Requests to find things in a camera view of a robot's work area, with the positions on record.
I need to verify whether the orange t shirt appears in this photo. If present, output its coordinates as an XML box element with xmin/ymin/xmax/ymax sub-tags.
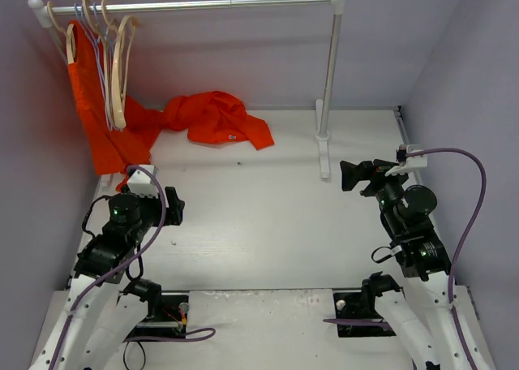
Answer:
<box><xmin>159</xmin><ymin>91</ymin><xmax>274</xmax><ymax>150</ymax></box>

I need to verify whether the beige wooden hanger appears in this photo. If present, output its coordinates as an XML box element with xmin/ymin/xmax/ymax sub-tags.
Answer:
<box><xmin>81</xmin><ymin>0</ymin><xmax>106</xmax><ymax>46</ymax></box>
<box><xmin>101</xmin><ymin>0</ymin><xmax>139</xmax><ymax>131</ymax></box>

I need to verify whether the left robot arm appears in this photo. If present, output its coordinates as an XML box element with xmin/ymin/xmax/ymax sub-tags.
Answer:
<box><xmin>31</xmin><ymin>187</ymin><xmax>185</xmax><ymax>369</ymax></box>

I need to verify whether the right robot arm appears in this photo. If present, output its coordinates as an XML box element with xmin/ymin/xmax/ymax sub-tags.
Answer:
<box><xmin>340</xmin><ymin>160</ymin><xmax>490</xmax><ymax>369</ymax></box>

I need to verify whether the hanging orange shirt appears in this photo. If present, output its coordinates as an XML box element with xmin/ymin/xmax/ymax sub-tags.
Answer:
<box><xmin>68</xmin><ymin>20</ymin><xmax>160</xmax><ymax>176</ymax></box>

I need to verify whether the beige hanger under shirt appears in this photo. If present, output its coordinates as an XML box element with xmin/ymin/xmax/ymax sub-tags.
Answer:
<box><xmin>46</xmin><ymin>1</ymin><xmax>76</xmax><ymax>65</ymax></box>

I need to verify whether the white metal clothes rack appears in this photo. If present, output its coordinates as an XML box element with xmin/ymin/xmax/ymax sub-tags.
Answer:
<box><xmin>27</xmin><ymin>0</ymin><xmax>350</xmax><ymax>192</ymax></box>

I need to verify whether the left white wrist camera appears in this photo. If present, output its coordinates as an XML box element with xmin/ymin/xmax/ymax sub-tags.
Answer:
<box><xmin>127</xmin><ymin>166</ymin><xmax>159</xmax><ymax>199</ymax></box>

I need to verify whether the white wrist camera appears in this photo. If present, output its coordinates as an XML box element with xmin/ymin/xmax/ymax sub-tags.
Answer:
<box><xmin>127</xmin><ymin>166</ymin><xmax>159</xmax><ymax>199</ymax></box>
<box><xmin>385</xmin><ymin>144</ymin><xmax>427</xmax><ymax>177</ymax></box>

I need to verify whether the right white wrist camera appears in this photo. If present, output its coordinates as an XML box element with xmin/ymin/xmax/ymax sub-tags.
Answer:
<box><xmin>385</xmin><ymin>144</ymin><xmax>427</xmax><ymax>177</ymax></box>

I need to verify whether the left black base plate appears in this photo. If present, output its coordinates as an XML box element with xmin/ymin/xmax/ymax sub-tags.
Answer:
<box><xmin>127</xmin><ymin>291</ymin><xmax>190</xmax><ymax>341</ymax></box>

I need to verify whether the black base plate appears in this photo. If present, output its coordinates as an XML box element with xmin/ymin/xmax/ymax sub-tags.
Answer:
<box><xmin>127</xmin><ymin>291</ymin><xmax>190</xmax><ymax>341</ymax></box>
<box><xmin>333</xmin><ymin>290</ymin><xmax>395</xmax><ymax>338</ymax></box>

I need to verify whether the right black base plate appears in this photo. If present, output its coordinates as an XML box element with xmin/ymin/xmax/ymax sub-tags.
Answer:
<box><xmin>333</xmin><ymin>290</ymin><xmax>395</xmax><ymax>338</ymax></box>

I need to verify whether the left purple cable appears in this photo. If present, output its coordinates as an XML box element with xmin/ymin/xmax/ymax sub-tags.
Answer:
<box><xmin>47</xmin><ymin>167</ymin><xmax>217</xmax><ymax>370</ymax></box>

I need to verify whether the purple cable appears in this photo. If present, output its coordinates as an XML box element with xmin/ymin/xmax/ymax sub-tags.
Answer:
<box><xmin>47</xmin><ymin>167</ymin><xmax>217</xmax><ymax>370</ymax></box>
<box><xmin>323</xmin><ymin>147</ymin><xmax>487</xmax><ymax>370</ymax></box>

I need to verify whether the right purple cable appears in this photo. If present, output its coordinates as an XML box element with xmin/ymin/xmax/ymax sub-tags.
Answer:
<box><xmin>323</xmin><ymin>147</ymin><xmax>487</xmax><ymax>370</ymax></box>

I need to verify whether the lilac wire hanger right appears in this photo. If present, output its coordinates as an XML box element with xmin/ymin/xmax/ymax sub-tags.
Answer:
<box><xmin>92</xmin><ymin>0</ymin><xmax>117</xmax><ymax>131</ymax></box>

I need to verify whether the lilac wire hanger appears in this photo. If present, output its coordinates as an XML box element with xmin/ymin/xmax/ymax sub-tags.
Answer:
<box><xmin>92</xmin><ymin>0</ymin><xmax>117</xmax><ymax>131</ymax></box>
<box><xmin>74</xmin><ymin>4</ymin><xmax>105</xmax><ymax>100</ymax></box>

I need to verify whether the lilac wire hanger left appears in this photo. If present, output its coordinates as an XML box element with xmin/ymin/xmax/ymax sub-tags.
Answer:
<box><xmin>74</xmin><ymin>4</ymin><xmax>105</xmax><ymax>100</ymax></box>

